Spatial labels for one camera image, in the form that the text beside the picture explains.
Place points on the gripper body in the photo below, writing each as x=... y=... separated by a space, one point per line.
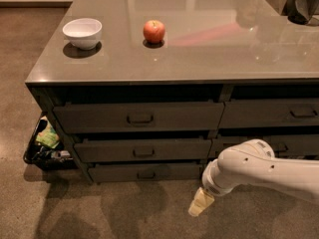
x=213 y=184

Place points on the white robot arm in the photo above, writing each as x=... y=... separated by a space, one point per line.
x=300 y=187

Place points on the dark grey drawer cabinet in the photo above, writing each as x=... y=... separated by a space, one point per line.
x=212 y=51

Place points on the black bin with snacks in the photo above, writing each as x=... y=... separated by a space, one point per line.
x=44 y=157

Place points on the green snack bag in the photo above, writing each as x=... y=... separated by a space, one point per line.
x=48 y=137

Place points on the red apple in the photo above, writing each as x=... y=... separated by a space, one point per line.
x=154 y=31

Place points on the white ceramic bowl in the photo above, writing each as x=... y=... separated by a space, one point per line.
x=83 y=33

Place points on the black kettle on counter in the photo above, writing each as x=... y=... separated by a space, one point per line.
x=301 y=12

